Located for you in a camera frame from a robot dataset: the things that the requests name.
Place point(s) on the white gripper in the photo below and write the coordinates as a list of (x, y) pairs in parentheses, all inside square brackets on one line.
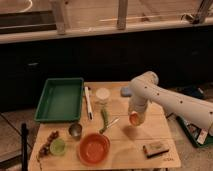
[(138, 106)]

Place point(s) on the red orange apple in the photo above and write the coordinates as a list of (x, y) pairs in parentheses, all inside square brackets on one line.
[(135, 119)]

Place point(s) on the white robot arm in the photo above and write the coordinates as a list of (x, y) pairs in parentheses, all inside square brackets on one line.
[(144, 88)]

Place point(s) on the small metal cup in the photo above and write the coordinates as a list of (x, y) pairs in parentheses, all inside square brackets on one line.
[(75, 130)]

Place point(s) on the small green cup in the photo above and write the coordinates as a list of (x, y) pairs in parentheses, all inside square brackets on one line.
[(57, 147)]

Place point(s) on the metal spoon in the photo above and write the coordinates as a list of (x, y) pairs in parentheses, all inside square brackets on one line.
[(109, 125)]

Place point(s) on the blue sponge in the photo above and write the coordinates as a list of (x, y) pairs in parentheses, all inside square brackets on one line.
[(125, 92)]

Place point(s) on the green chili pepper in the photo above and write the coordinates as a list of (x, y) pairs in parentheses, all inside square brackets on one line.
[(104, 114)]

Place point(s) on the wooden black eraser block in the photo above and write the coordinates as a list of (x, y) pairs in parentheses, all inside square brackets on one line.
[(155, 148)]

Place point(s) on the white marker pen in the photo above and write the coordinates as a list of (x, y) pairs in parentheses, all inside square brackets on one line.
[(89, 108)]

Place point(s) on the orange plastic bowl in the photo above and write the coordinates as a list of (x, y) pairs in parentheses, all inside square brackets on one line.
[(93, 149)]

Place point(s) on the green box on floor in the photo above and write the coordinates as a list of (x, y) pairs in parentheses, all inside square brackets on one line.
[(193, 132)]

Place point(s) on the green plastic tray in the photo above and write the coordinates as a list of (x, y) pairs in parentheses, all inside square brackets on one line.
[(60, 101)]

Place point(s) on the wooden window frame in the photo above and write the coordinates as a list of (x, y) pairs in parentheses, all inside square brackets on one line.
[(32, 20)]

